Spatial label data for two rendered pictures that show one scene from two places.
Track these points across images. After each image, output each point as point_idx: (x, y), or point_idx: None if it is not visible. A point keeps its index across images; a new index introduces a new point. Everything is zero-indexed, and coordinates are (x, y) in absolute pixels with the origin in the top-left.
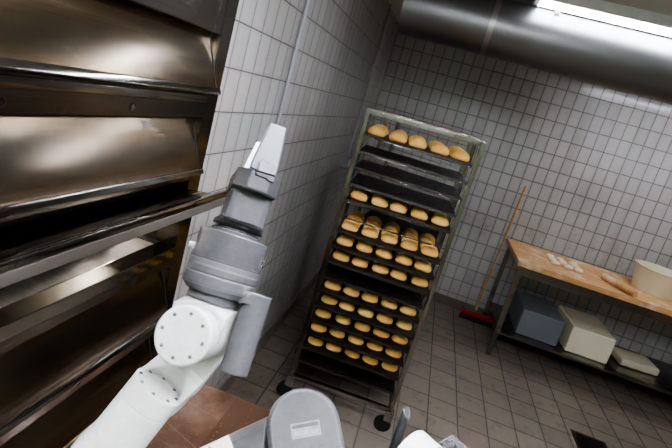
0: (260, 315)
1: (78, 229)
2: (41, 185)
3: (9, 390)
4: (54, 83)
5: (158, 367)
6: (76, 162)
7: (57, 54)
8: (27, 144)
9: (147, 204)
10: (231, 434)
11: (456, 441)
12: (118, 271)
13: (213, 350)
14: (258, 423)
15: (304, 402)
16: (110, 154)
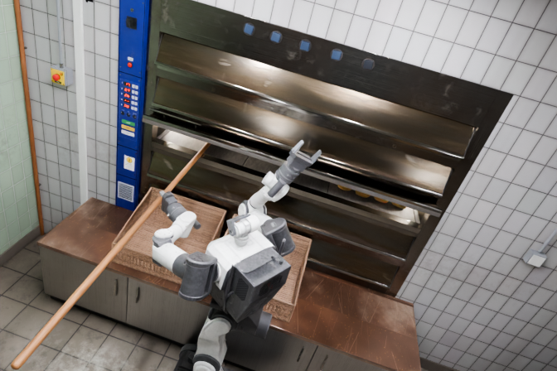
0: (277, 184)
1: (345, 177)
2: (341, 157)
3: (318, 220)
4: (354, 127)
5: None
6: (360, 156)
7: (355, 118)
8: (342, 143)
9: (392, 190)
10: None
11: (288, 265)
12: (377, 214)
13: (267, 184)
14: None
15: (280, 221)
16: (379, 161)
